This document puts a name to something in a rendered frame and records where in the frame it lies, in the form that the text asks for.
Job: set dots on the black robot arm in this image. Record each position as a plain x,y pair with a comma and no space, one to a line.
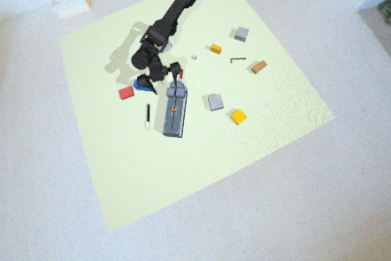
159,34

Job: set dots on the small yellow block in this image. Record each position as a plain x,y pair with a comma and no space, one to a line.
216,49

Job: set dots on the yellow square block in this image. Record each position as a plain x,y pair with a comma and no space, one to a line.
239,117

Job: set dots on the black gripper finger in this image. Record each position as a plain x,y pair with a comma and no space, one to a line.
174,75
149,86

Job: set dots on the red rectangular block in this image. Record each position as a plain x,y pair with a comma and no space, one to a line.
126,93

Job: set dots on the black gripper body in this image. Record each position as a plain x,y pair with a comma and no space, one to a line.
144,79

